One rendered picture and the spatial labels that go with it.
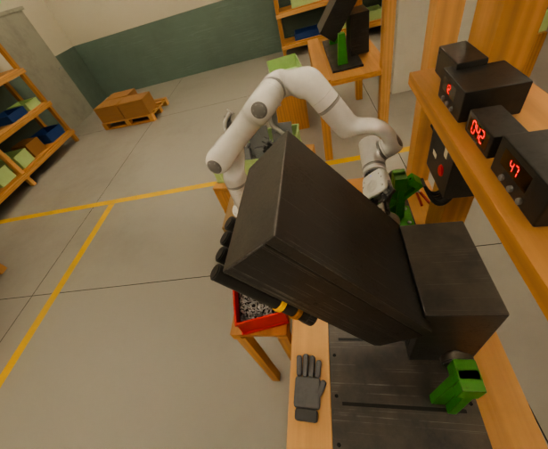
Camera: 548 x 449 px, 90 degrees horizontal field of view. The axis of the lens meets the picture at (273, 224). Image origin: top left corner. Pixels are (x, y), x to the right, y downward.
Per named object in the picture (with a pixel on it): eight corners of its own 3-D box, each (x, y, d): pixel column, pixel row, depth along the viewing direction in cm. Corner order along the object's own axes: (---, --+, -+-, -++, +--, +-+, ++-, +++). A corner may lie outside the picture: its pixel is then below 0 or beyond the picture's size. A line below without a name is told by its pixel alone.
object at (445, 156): (441, 200, 76) (453, 153, 66) (424, 163, 88) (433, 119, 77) (493, 194, 73) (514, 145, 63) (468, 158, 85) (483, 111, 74)
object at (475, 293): (407, 360, 91) (423, 315, 67) (390, 280, 112) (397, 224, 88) (470, 362, 87) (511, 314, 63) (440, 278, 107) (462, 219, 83)
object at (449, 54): (450, 92, 73) (456, 63, 68) (434, 71, 83) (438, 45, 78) (480, 86, 72) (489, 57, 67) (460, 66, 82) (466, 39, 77)
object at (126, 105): (105, 130, 578) (91, 110, 547) (124, 112, 632) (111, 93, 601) (154, 121, 549) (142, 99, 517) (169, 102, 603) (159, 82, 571)
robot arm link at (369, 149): (392, 166, 102) (370, 177, 109) (386, 140, 108) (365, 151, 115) (380, 156, 98) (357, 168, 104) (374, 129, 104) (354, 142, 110)
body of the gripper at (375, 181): (356, 176, 105) (360, 201, 100) (378, 161, 97) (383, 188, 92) (371, 183, 108) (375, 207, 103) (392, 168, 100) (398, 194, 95)
